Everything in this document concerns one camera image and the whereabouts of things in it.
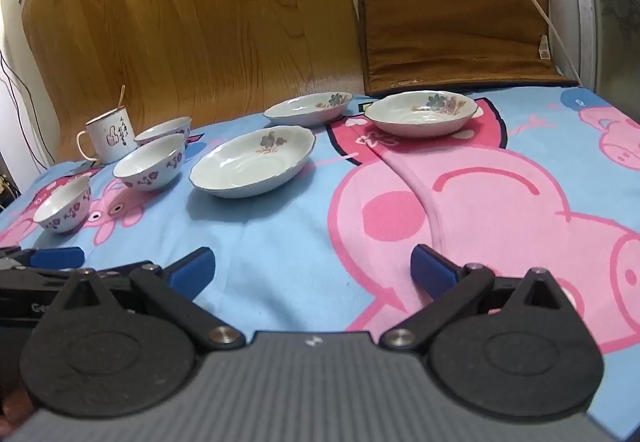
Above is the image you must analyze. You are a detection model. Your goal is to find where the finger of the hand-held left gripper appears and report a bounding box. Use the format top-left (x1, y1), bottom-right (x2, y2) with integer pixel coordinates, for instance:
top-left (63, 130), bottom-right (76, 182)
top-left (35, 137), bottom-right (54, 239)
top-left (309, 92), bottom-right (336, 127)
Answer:
top-left (0, 246), bottom-right (85, 271)

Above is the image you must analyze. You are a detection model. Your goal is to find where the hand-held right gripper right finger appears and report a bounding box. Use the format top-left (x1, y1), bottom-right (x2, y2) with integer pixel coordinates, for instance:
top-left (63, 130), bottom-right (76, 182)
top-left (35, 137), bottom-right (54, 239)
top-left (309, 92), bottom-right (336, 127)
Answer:
top-left (381, 244), bottom-right (583, 352)

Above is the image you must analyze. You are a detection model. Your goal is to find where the frosted glass sliding door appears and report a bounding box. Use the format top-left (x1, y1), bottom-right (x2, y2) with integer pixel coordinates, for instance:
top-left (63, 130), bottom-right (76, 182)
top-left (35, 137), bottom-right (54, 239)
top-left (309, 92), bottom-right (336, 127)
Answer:
top-left (535, 0), bottom-right (640, 123)

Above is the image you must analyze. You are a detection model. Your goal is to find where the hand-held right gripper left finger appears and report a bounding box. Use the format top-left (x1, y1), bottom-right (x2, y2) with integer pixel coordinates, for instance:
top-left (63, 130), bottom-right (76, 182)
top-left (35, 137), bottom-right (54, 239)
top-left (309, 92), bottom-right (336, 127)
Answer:
top-left (47, 247), bottom-right (247, 353)

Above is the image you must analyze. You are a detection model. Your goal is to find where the white floral bowl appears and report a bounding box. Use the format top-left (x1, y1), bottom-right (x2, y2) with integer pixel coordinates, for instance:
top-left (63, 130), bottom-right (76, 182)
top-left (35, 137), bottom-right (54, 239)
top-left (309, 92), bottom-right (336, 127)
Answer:
top-left (33, 174), bottom-right (93, 234)
top-left (134, 117), bottom-right (193, 146)
top-left (112, 134), bottom-right (187, 193)

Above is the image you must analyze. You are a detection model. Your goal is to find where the brown cushion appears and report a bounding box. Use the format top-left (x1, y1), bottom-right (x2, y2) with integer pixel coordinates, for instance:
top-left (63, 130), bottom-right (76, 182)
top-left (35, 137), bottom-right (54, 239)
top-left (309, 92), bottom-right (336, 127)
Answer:
top-left (356, 0), bottom-right (583, 95)

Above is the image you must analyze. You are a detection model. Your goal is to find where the black cable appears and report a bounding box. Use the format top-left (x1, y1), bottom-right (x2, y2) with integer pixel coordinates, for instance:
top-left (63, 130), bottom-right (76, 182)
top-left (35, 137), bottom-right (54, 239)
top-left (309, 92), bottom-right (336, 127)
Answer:
top-left (0, 52), bottom-right (51, 167)

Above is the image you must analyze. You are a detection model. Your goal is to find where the white enamel mug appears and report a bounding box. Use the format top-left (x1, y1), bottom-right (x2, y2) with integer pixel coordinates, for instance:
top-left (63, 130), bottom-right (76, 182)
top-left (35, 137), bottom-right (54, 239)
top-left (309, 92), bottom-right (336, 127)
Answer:
top-left (76, 106), bottom-right (136, 165)

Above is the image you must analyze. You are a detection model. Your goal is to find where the wood-grain board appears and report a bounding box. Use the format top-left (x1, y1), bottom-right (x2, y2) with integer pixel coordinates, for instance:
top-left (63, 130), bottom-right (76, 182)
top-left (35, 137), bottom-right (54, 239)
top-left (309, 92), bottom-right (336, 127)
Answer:
top-left (20, 0), bottom-right (366, 167)

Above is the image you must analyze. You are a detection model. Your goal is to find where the printed blanket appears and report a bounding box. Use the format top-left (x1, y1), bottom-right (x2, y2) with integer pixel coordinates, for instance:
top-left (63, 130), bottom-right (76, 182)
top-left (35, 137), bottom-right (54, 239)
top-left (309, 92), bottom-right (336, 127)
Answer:
top-left (0, 84), bottom-right (640, 442)

